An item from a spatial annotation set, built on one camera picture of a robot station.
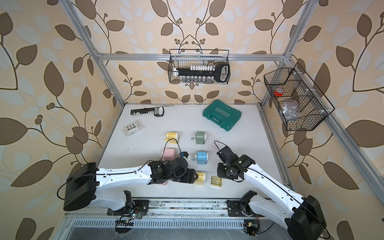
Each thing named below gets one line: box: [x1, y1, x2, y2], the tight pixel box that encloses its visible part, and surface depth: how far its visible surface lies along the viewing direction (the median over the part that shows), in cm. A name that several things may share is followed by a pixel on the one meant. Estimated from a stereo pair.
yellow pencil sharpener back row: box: [164, 132, 180, 144], surface depth 96 cm
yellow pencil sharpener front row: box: [194, 171, 207, 185], surface depth 79 cm
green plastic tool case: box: [202, 99, 242, 132], surface depth 111 cm
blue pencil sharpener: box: [191, 151, 209, 165], surface depth 86 cm
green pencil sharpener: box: [191, 131, 207, 145], surface depth 96 cm
